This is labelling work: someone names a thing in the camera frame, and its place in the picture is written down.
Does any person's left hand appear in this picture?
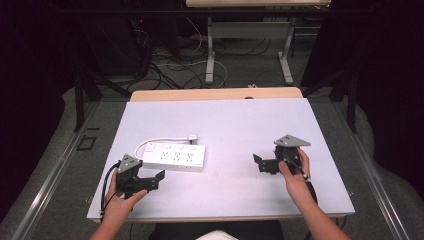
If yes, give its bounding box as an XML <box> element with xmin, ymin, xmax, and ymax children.
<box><xmin>102</xmin><ymin>168</ymin><xmax>149</xmax><ymax>224</ymax></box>

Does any person's dark clothing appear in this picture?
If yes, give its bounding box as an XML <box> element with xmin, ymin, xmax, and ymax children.
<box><xmin>148</xmin><ymin>220</ymin><xmax>286</xmax><ymax>240</ymax></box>

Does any white desk frame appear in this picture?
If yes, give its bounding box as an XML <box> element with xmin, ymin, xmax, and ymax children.
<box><xmin>185</xmin><ymin>0</ymin><xmax>332</xmax><ymax>86</ymax></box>

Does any white table mat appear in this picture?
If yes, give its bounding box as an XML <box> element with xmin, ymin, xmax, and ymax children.
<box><xmin>86</xmin><ymin>97</ymin><xmax>356</xmax><ymax>221</ymax></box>

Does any aluminium floor rail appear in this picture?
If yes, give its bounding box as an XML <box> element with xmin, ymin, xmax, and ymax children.
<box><xmin>331</xmin><ymin>99</ymin><xmax>413</xmax><ymax>240</ymax></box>
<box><xmin>9</xmin><ymin>100</ymin><xmax>102</xmax><ymax>240</ymax></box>

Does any white floor cable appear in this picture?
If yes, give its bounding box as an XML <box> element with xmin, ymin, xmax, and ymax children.
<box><xmin>155</xmin><ymin>16</ymin><xmax>230</xmax><ymax>89</ymax></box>

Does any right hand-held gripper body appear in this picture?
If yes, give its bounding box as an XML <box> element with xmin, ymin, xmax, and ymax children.
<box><xmin>273</xmin><ymin>134</ymin><xmax>312</xmax><ymax>176</ymax></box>

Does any white power strip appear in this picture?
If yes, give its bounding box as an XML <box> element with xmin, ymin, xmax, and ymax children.
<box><xmin>141</xmin><ymin>141</ymin><xmax>207</xmax><ymax>173</ymax></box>

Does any black floor cable bundle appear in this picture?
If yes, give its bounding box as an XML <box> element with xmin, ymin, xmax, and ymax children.
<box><xmin>126</xmin><ymin>19</ymin><xmax>208</xmax><ymax>92</ymax></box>

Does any person's right hand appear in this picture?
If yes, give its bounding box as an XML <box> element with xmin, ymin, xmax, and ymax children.
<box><xmin>277</xmin><ymin>148</ymin><xmax>313</xmax><ymax>206</ymax></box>

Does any black metal stand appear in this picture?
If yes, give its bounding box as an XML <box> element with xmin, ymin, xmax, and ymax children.
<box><xmin>72</xmin><ymin>64</ymin><xmax>133</xmax><ymax>133</ymax></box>
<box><xmin>300</xmin><ymin>64</ymin><xmax>360</xmax><ymax>135</ymax></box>

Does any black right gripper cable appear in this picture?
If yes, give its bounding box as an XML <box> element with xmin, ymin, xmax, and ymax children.
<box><xmin>282</xmin><ymin>155</ymin><xmax>319</xmax><ymax>205</ymax></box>

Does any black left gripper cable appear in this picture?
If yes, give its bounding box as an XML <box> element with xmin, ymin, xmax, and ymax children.
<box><xmin>99</xmin><ymin>161</ymin><xmax>122</xmax><ymax>219</ymax></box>

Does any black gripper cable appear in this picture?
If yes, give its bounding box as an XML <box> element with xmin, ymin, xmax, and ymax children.
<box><xmin>99</xmin><ymin>161</ymin><xmax>122</xmax><ymax>219</ymax></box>
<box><xmin>282</xmin><ymin>155</ymin><xmax>319</xmax><ymax>205</ymax></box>

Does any dark computer tower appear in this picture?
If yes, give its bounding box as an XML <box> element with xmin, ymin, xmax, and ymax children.
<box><xmin>81</xmin><ymin>13</ymin><xmax>153</xmax><ymax>78</ymax></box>

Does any white power strip cable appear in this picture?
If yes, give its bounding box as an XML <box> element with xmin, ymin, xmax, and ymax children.
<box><xmin>133</xmin><ymin>137</ymin><xmax>190</xmax><ymax>160</ymax></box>

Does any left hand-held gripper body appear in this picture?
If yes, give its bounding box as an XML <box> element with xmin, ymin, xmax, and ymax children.
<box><xmin>115</xmin><ymin>153</ymin><xmax>144</xmax><ymax>200</ymax></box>

